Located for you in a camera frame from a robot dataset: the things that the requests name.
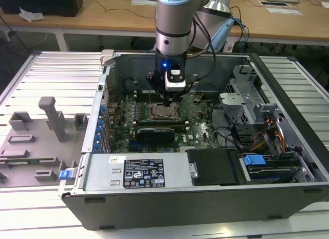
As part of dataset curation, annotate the metal socket cover frame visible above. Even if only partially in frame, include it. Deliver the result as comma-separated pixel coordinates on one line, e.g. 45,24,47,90
150,104,180,119

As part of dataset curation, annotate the CPU socket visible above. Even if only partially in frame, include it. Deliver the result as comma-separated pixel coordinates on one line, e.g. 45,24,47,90
146,101,182,122

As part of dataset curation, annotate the beige case release latch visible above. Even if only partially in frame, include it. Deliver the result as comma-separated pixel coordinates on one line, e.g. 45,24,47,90
99,49,115,67

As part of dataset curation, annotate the black graphics card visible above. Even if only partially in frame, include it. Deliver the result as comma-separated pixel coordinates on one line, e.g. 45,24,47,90
135,127,176,145

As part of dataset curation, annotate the green motherboard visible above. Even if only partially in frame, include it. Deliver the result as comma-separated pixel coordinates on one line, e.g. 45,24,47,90
107,91,222,154

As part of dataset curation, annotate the wooden desk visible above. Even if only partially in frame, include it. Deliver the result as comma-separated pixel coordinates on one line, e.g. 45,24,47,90
0,0,329,53

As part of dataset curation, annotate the pale blue teach pendant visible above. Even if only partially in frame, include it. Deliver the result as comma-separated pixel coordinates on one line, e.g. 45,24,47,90
204,17,235,52

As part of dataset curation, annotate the silver drive cage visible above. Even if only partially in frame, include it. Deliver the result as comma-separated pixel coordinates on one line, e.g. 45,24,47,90
218,65,262,126

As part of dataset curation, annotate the black plastic shroud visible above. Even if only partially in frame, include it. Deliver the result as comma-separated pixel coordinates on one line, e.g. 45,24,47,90
185,148,242,186

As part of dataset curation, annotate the silver power supply unit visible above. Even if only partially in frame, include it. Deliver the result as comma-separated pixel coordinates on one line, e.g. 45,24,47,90
82,153,192,192

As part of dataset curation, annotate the hard disk in blue carrier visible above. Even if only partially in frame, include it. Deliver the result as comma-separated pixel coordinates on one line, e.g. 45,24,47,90
240,153,303,185

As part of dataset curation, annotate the black and silver PC case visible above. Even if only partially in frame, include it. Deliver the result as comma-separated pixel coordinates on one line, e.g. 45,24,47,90
58,50,329,231

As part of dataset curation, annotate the gray parts rack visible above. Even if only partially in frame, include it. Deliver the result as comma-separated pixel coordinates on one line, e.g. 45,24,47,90
0,96,88,189

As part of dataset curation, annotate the black computer tower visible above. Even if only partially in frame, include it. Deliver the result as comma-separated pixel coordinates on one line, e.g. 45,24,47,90
0,0,84,17

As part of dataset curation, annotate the white crumpled tissue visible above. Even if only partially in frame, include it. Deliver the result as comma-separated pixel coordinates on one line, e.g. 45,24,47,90
19,6,46,23

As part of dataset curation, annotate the black and white tray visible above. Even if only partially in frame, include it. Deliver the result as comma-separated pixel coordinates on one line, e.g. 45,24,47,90
258,0,293,8

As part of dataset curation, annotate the white paper sheet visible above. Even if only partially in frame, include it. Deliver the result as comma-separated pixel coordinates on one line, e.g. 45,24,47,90
265,7,304,16

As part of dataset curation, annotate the green RAM stick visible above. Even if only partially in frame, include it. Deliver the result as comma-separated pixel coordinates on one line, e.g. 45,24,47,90
0,159,42,165

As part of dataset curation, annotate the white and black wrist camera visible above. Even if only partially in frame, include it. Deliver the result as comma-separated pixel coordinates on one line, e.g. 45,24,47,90
164,68,187,92

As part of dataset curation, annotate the black camera cable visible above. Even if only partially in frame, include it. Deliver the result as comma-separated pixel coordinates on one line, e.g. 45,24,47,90
185,12,217,83

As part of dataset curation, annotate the thick black cable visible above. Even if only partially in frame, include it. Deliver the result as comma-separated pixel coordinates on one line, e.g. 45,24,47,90
208,102,246,151

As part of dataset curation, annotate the silver metal handle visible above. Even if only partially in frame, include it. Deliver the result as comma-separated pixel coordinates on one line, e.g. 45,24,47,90
188,161,199,179

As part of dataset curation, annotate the blue network cable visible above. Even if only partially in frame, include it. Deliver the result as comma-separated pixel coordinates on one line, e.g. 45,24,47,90
231,15,250,48

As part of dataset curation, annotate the yellow power wire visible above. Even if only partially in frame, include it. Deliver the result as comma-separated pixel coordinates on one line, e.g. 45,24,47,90
253,135,269,152

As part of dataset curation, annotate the orange power wire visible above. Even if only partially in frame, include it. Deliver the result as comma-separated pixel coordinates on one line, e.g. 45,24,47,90
266,118,286,153

